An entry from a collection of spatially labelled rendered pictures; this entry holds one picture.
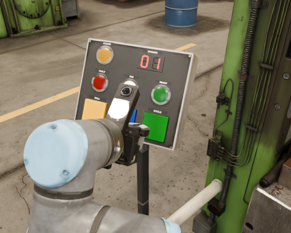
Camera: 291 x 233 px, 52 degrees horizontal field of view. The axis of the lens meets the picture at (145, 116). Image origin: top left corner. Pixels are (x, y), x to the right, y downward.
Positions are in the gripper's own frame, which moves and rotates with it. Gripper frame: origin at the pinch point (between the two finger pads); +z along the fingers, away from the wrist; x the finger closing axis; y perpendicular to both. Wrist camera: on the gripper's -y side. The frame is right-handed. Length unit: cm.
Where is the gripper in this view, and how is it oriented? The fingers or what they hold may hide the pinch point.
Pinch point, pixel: (142, 125)
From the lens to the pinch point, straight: 75.3
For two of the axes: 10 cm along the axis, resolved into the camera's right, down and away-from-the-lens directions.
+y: -1.9, 9.8, 0.9
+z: 3.3, -0.2, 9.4
